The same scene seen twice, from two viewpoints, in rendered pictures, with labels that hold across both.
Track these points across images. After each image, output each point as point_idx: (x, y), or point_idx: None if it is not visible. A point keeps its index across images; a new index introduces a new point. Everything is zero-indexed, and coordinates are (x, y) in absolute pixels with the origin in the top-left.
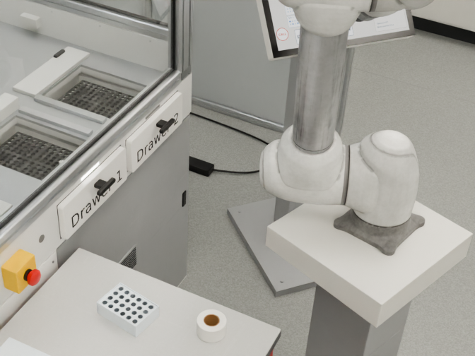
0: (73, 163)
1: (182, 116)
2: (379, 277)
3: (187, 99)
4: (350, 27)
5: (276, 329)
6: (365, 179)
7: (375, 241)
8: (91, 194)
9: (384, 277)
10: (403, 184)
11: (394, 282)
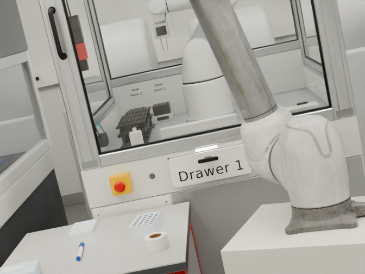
0: (190, 136)
1: None
2: (253, 240)
3: (353, 140)
4: None
5: (182, 259)
6: (275, 151)
7: (289, 222)
8: (202, 164)
9: (256, 241)
10: (293, 157)
11: (254, 245)
